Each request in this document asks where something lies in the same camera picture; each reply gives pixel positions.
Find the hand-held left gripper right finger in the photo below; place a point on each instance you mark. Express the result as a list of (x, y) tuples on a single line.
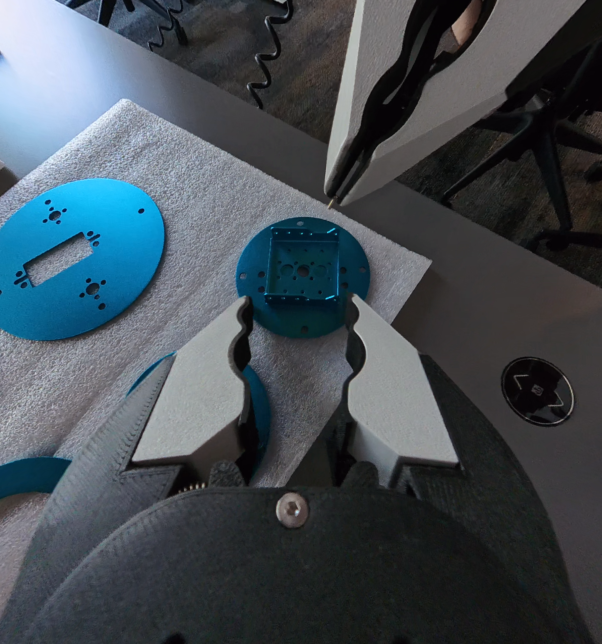
[(396, 402)]

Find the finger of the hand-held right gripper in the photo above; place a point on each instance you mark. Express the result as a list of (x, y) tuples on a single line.
[(482, 65), (376, 50)]

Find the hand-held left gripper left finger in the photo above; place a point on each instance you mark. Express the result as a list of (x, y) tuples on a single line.
[(195, 402)]

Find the small blue perforated disc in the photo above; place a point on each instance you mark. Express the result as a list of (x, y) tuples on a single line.
[(261, 412), (281, 324)]

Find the blue metal U bracket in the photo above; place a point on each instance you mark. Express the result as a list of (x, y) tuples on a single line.
[(308, 292)]

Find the black round desk control panel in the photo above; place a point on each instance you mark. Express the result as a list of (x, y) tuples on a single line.
[(537, 370)]

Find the black office chair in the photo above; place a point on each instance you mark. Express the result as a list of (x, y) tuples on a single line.
[(552, 166)]

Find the blue disc with rectangular slot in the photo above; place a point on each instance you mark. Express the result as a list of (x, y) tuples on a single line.
[(125, 236)]

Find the white foam mat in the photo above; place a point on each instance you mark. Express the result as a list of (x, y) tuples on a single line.
[(205, 191)]

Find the black saddle stool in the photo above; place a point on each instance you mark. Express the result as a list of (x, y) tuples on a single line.
[(111, 10)]

